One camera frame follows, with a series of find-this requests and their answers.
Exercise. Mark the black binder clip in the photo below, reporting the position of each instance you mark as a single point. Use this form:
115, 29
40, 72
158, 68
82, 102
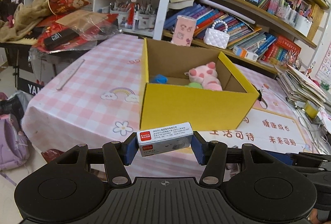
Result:
260, 97

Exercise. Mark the grey ruler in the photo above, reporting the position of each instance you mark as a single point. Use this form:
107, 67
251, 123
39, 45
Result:
73, 68

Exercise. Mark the brown cloth pile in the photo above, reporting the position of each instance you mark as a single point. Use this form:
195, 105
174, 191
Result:
26, 17

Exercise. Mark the purple backpack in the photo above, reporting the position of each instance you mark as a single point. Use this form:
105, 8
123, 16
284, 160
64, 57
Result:
14, 143

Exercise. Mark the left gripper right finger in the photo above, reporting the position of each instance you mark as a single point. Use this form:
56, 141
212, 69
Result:
212, 155

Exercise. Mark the colourful hair clip holder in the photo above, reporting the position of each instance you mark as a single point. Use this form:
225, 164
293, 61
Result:
293, 59

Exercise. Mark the pink sticker cylinder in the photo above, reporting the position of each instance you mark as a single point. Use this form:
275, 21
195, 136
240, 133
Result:
184, 31

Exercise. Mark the pink pig plush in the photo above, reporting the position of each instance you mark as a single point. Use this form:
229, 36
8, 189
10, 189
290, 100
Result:
206, 75

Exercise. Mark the pink checkered tablecloth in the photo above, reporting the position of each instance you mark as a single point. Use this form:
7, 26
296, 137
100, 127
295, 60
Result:
100, 103

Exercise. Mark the yellow tape roll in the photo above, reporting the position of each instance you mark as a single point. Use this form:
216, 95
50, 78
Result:
311, 109

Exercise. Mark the white quilted pearl handbag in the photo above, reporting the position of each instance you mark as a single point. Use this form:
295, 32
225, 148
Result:
217, 38

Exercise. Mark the white pen organiser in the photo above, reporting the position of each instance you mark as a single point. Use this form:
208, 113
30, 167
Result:
138, 21

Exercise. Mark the clear plastic bag pile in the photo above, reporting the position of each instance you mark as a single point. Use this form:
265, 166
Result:
79, 30

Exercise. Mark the stack of paper booklets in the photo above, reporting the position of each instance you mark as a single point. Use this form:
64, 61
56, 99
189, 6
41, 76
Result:
299, 88

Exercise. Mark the small white staple box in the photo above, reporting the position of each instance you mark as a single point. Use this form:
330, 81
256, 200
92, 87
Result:
164, 139

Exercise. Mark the orange white medicine box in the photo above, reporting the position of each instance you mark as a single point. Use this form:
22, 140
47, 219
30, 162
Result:
243, 53

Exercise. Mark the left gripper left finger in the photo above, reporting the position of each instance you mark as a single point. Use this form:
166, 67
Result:
117, 155

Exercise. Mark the blue bag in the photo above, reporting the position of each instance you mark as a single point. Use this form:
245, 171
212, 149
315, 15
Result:
159, 79

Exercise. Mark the green blue toy bottle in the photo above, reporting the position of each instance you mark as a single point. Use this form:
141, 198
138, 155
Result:
195, 85

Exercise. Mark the yellow cardboard box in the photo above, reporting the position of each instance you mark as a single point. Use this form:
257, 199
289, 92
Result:
173, 103

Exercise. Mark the red dictionary book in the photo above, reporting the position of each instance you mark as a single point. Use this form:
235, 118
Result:
287, 44

